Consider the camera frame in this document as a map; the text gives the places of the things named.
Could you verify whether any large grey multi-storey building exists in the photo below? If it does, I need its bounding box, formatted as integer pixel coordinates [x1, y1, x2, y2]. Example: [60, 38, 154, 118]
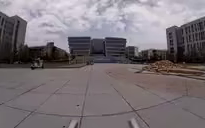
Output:
[0, 5, 28, 64]

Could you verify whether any low dark building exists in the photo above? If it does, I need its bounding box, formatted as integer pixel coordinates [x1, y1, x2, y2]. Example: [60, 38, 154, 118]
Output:
[28, 41, 71, 63]

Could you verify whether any robot's own part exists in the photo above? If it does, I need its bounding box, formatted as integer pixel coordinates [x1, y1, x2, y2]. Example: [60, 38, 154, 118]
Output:
[128, 117, 141, 128]
[67, 119, 79, 128]

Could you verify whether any small grey building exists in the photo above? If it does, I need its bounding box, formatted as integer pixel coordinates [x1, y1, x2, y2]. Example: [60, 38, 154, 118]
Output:
[125, 45, 140, 59]

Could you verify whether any pale multi-storey building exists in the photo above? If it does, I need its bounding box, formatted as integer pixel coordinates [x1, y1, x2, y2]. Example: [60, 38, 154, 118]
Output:
[165, 13, 205, 64]

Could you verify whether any low pale building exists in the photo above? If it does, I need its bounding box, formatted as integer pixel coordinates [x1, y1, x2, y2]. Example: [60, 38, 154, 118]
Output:
[141, 48, 168, 61]

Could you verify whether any small white vehicle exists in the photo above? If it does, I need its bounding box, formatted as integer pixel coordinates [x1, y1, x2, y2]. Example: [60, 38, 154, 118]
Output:
[30, 57, 45, 70]

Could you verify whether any twin-block building with stairs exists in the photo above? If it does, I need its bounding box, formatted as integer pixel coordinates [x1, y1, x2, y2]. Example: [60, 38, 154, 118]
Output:
[67, 36, 128, 64]

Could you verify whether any pile of rubble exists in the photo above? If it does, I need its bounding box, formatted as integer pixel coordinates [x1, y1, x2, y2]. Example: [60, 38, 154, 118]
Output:
[141, 59, 184, 73]

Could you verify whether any grey stone paved plaza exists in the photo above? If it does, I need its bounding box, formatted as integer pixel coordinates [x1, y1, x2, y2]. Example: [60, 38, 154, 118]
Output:
[0, 63, 205, 128]

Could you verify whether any row of trees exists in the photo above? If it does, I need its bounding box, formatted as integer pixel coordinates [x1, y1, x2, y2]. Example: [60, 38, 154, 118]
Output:
[176, 44, 205, 64]
[0, 43, 31, 64]

